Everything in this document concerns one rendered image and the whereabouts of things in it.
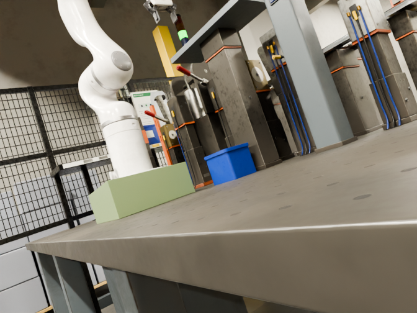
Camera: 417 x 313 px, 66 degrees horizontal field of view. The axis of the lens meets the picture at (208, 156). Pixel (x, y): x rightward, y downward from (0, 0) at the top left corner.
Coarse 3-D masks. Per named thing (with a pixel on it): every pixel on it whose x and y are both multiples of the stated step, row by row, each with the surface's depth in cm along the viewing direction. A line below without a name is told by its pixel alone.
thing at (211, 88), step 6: (210, 84) 124; (210, 90) 124; (216, 90) 122; (210, 96) 125; (216, 96) 123; (216, 102) 123; (216, 108) 124; (222, 108) 122; (222, 114) 124; (222, 120) 122; (222, 126) 125; (228, 126) 122; (228, 132) 123; (228, 138) 122; (228, 144) 124; (234, 144) 122
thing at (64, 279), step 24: (48, 264) 186; (72, 264) 123; (48, 288) 183; (72, 288) 121; (120, 288) 55; (144, 288) 51; (168, 288) 53; (72, 312) 119; (144, 312) 50; (168, 312) 52
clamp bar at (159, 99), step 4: (156, 96) 167; (160, 96) 167; (164, 96) 169; (156, 100) 167; (160, 100) 167; (160, 104) 167; (164, 104) 168; (160, 108) 168; (164, 108) 167; (164, 112) 167; (168, 112) 168; (164, 116) 168; (168, 116) 167
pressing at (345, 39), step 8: (408, 0) 83; (416, 0) 85; (392, 8) 86; (400, 8) 84; (408, 8) 90; (416, 8) 92; (392, 16) 92; (336, 40) 99; (344, 40) 97; (328, 48) 101; (336, 48) 107; (344, 48) 111; (352, 48) 113; (272, 88) 136
